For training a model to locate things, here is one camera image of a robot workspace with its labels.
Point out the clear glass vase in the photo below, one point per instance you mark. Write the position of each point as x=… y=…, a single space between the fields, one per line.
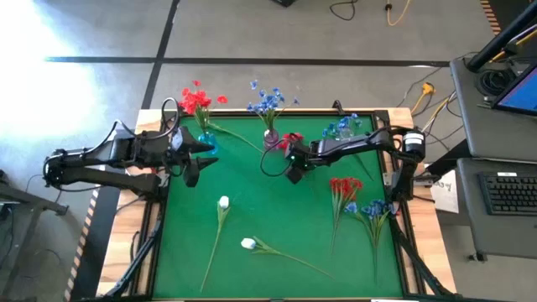
x=345 y=133

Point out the white artificial tulip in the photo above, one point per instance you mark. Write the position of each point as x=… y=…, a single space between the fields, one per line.
x=248 y=243
x=223 y=202
x=218 y=128

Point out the monitor with blue screen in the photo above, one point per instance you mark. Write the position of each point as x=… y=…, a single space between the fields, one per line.
x=524 y=94

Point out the red artificial flower bunch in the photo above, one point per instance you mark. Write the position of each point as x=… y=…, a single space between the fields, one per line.
x=342 y=186
x=289 y=137
x=195 y=100

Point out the green table mat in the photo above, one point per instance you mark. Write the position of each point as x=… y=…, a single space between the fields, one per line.
x=285 y=218

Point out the grey computer desk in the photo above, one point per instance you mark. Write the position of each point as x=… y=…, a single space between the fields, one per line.
x=482 y=134

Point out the pink glass vase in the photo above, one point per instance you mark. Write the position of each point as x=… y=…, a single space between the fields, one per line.
x=270 y=140

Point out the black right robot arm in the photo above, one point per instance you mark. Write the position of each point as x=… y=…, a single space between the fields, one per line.
x=356 y=144

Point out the black keyboard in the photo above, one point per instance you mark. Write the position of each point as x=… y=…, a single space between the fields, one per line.
x=509 y=193

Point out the blue artificial flower bunch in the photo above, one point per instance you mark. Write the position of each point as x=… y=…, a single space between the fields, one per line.
x=344 y=121
x=266 y=102
x=373 y=209

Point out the black metal stand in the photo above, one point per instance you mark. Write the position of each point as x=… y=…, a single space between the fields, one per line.
x=25 y=201

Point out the white paper sheet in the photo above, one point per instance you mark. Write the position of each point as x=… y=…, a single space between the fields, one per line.
x=446 y=197

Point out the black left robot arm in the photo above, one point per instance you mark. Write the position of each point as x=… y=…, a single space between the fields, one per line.
x=105 y=180

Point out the blue glass vase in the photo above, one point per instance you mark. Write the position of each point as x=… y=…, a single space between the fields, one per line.
x=206 y=138

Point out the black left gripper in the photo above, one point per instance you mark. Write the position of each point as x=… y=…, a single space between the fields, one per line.
x=161 y=149

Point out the black floor mat striped edge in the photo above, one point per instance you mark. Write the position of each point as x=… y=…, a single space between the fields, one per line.
x=491 y=17
x=94 y=251

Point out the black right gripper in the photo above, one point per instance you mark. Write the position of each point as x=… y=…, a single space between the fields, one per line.
x=302 y=155

